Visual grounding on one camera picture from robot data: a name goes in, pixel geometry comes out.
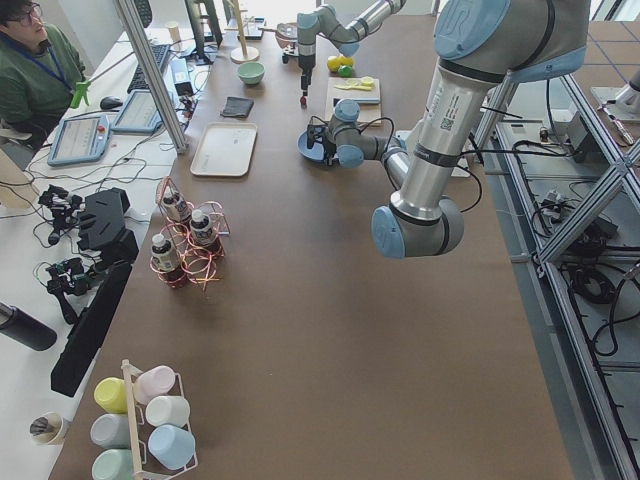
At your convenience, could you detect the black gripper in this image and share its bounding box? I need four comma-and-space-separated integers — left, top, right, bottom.
323, 154, 338, 166
300, 65, 314, 102

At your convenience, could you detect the blue round plate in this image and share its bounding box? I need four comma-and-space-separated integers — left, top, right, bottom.
297, 125, 333, 165

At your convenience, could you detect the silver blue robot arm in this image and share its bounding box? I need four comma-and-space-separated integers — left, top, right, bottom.
296, 0, 406, 108
324, 1, 590, 258

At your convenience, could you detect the green lime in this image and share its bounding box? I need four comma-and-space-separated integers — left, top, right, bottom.
337, 65, 353, 78

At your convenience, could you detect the green bowl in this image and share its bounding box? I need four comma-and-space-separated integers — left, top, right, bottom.
237, 61, 265, 85

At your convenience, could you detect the yellow plastic knife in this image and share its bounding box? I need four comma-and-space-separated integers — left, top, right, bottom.
334, 82, 374, 91

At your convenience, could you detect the wooden cutting board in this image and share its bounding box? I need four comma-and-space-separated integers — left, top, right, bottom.
324, 77, 382, 125

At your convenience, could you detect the pink bowl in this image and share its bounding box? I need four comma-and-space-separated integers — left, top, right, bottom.
275, 22, 298, 49

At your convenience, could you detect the folded grey cloth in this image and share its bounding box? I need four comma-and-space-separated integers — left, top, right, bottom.
220, 96, 254, 118

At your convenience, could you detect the metal ice scoop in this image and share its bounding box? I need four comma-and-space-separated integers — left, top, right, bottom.
259, 23, 297, 40

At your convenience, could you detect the wooden stand round base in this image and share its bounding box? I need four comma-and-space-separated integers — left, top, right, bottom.
225, 0, 260, 65

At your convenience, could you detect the cream rabbit tray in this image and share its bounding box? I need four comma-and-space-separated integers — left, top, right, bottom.
190, 122, 258, 178

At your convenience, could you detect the black keyboard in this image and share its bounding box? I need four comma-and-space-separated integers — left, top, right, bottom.
126, 43, 174, 95

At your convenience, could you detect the tea bottle front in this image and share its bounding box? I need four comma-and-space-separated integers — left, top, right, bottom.
151, 233, 187, 288

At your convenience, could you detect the black computer mouse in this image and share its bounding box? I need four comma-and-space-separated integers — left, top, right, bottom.
99, 96, 123, 111

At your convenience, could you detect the blue teach pendant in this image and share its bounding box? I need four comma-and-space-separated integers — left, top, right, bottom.
47, 114, 110, 167

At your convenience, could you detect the black stand device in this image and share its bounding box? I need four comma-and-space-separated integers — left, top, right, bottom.
47, 187, 139, 397

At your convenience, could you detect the person in green sweater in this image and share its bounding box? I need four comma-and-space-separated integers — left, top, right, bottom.
1, 1, 85, 151

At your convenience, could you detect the pink cup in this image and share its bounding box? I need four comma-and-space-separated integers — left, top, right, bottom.
133, 365, 176, 405

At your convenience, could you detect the white cup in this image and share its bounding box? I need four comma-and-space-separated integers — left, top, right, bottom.
145, 395, 191, 428

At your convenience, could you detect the yellow cup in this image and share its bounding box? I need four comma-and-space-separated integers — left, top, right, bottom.
94, 377, 127, 414

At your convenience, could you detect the light blue cup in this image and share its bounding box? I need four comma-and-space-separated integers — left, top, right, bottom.
147, 424, 196, 470

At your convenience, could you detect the grey cup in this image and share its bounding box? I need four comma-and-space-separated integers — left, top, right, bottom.
90, 413, 130, 449

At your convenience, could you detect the black flask bottle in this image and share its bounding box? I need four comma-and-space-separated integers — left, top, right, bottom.
1, 303, 57, 351

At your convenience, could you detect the mint green cup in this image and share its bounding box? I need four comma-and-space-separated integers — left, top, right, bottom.
91, 449, 134, 480

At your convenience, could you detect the copper wire bottle rack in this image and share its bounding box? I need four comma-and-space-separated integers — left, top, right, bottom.
155, 177, 230, 289

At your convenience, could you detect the aluminium frame post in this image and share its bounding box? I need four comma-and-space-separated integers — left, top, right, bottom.
114, 0, 187, 154

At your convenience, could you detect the white wire cup rack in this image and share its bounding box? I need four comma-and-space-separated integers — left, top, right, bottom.
121, 359, 199, 479

